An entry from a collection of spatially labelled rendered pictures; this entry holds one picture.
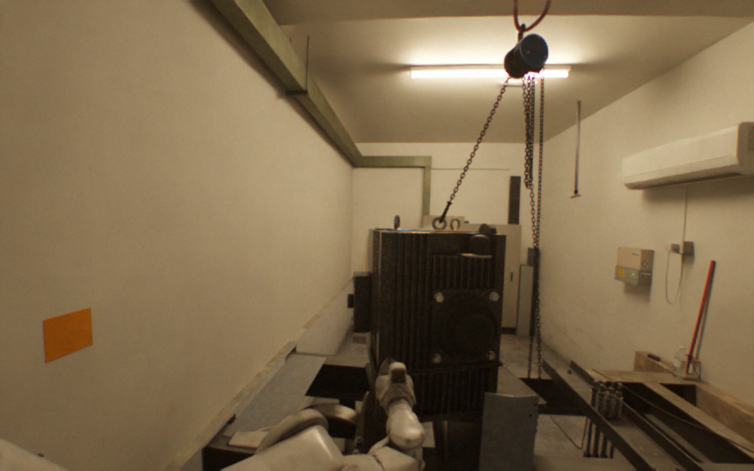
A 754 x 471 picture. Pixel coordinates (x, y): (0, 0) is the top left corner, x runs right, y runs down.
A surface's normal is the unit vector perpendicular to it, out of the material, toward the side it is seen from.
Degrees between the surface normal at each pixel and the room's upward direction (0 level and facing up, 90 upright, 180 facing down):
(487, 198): 90
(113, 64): 90
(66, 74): 90
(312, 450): 19
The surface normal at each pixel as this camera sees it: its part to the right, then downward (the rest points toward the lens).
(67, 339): 0.99, 0.03
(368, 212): -0.10, 0.04
